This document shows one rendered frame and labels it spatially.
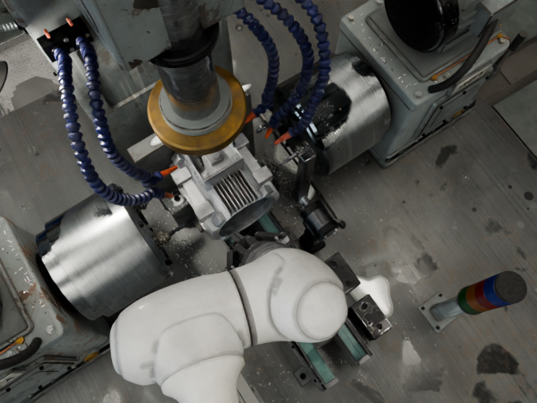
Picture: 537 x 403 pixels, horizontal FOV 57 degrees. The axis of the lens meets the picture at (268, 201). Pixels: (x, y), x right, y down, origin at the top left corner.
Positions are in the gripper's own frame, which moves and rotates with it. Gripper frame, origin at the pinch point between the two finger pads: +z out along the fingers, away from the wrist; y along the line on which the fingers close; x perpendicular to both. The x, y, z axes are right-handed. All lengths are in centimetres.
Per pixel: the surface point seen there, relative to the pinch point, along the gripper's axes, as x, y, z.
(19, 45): -82, 23, 140
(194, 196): -9.4, 1.8, 19.4
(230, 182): -8.4, -6.3, 15.3
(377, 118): -3.8, -42.3, 10.3
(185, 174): -14.4, 0.8, 21.1
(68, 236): -17.1, 27.9, 12.6
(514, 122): 56, -150, 104
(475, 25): -12, -65, -2
